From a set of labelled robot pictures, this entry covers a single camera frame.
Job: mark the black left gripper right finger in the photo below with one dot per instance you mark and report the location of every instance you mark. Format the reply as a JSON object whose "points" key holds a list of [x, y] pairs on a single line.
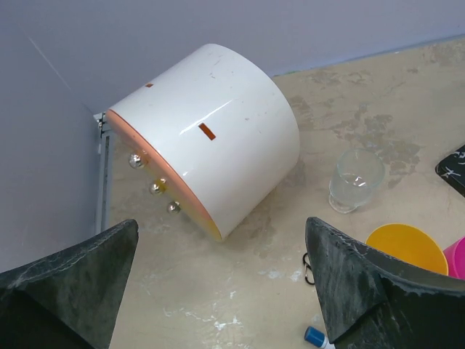
{"points": [[369, 299]]}

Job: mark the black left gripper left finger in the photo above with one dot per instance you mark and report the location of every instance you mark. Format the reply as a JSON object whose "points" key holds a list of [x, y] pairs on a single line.
{"points": [[69, 299]]}

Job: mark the orange plastic wine glass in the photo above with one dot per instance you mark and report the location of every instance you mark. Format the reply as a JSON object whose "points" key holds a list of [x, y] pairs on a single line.
{"points": [[411, 245]]}

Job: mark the pink plastic wine glass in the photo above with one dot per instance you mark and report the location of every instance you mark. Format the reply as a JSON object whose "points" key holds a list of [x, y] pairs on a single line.
{"points": [[455, 257]]}

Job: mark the clear glass wine glass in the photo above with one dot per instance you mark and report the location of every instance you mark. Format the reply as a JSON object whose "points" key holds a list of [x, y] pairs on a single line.
{"points": [[357, 175]]}

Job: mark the black carabiner clip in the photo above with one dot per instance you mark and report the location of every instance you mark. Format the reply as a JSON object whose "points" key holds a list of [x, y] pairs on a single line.
{"points": [[308, 275]]}

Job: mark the blue capped small tube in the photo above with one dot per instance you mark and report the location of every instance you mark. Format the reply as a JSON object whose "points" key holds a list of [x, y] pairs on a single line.
{"points": [[317, 338]]}

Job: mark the white cylindrical container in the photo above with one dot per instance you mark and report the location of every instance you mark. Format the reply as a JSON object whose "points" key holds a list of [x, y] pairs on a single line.
{"points": [[216, 134]]}

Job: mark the aluminium frame rail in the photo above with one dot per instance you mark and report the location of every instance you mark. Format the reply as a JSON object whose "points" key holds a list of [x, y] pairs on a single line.
{"points": [[105, 151]]}

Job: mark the gold wire wine glass rack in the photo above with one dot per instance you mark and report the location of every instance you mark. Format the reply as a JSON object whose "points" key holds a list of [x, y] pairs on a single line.
{"points": [[451, 170]]}

